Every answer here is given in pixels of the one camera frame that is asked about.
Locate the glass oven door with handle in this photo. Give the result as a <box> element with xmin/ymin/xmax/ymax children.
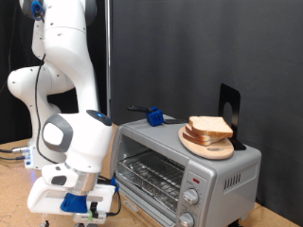
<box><xmin>114</xmin><ymin>179</ymin><xmax>178</xmax><ymax>227</ymax></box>

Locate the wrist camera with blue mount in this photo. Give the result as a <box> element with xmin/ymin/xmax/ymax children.
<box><xmin>60</xmin><ymin>192</ymin><xmax>109</xmax><ymax>225</ymax></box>

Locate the wire oven rack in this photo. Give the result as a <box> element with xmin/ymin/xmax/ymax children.
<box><xmin>117</xmin><ymin>150</ymin><xmax>186</xmax><ymax>213</ymax></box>

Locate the silver toaster oven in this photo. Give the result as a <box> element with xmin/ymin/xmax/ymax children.
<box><xmin>110</xmin><ymin>114</ymin><xmax>262</xmax><ymax>227</ymax></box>

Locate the round wooden board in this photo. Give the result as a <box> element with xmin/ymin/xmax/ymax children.
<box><xmin>177</xmin><ymin>126</ymin><xmax>235</xmax><ymax>161</ymax></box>

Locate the black metal bookend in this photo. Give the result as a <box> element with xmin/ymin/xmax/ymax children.
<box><xmin>217</xmin><ymin>82</ymin><xmax>247</xmax><ymax>151</ymax></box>

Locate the metal spatula with blue block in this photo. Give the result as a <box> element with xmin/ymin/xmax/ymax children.
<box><xmin>127</xmin><ymin>105</ymin><xmax>187</xmax><ymax>128</ymax></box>

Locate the silver oven knob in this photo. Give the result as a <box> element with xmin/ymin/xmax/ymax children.
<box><xmin>182</xmin><ymin>187</ymin><xmax>200</xmax><ymax>206</ymax></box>
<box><xmin>177</xmin><ymin>211</ymin><xmax>195</xmax><ymax>227</ymax></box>

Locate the black base cable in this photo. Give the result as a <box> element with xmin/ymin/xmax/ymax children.
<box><xmin>0</xmin><ymin>154</ymin><xmax>28</xmax><ymax>162</ymax></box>
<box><xmin>0</xmin><ymin>145</ymin><xmax>31</xmax><ymax>155</ymax></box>

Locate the vertical metal pole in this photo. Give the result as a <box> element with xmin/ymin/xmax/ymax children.
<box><xmin>104</xmin><ymin>0</ymin><xmax>113</xmax><ymax>119</ymax></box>

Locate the black camera cable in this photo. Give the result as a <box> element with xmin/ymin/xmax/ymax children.
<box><xmin>30</xmin><ymin>0</ymin><xmax>123</xmax><ymax>218</ymax></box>

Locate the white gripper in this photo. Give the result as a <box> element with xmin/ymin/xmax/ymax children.
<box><xmin>27</xmin><ymin>175</ymin><xmax>116</xmax><ymax>227</ymax></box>

